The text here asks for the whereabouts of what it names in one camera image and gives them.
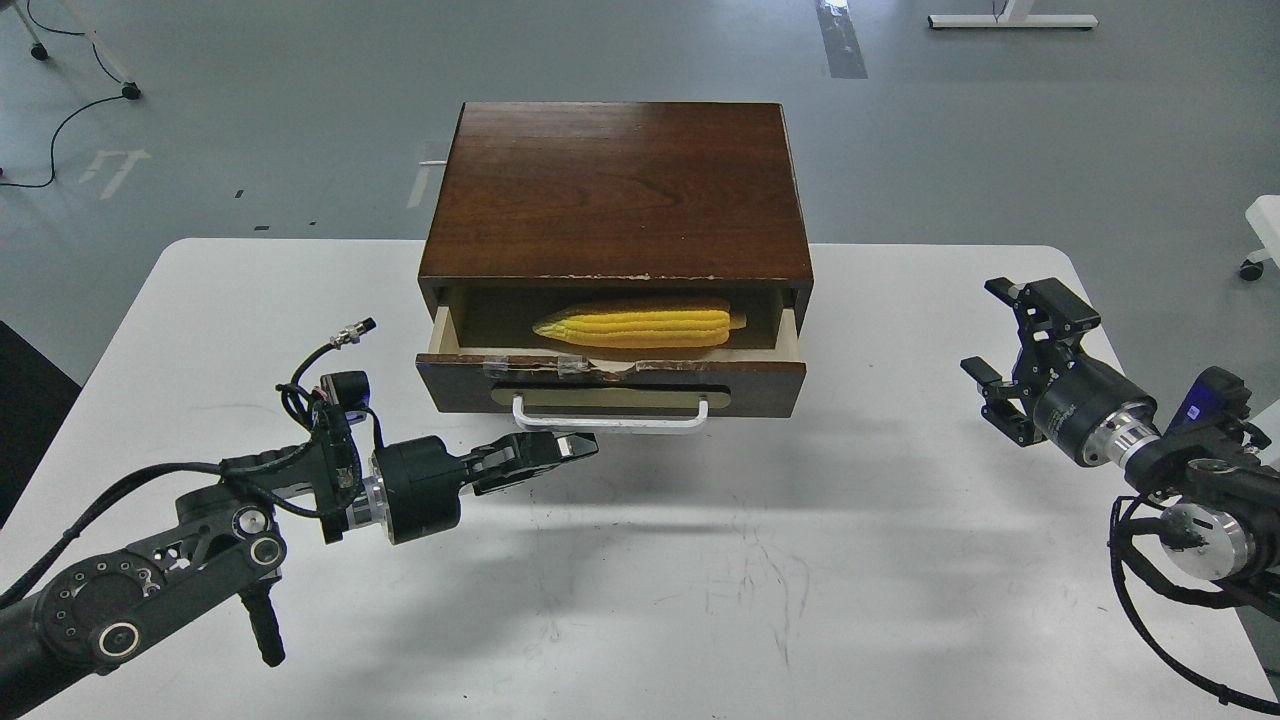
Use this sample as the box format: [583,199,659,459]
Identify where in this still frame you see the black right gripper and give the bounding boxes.
[961,277,1157,468]

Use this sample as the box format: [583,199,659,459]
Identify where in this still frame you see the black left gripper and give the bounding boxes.
[370,430,599,544]

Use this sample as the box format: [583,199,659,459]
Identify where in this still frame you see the wooden drawer with white handle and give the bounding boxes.
[415,305,806,433]

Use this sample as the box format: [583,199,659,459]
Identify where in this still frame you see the yellow corn cob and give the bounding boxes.
[532,304,746,350]

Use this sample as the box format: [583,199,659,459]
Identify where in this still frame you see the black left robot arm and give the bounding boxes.
[3,318,598,719]

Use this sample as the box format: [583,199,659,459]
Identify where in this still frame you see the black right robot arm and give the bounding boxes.
[960,277,1279,716]

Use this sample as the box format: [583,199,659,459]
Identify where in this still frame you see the dark wooden drawer cabinet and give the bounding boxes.
[419,101,814,319]

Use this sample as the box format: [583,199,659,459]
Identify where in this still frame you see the white chair base with caster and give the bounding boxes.
[1236,193,1279,282]

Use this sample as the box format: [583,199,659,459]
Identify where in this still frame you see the white desk leg base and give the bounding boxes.
[927,1,1100,31]

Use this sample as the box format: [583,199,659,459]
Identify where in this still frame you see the white cart leg with casters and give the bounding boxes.
[1,1,143,101]

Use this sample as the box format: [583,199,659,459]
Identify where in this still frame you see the black floor cable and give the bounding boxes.
[0,0,141,190]

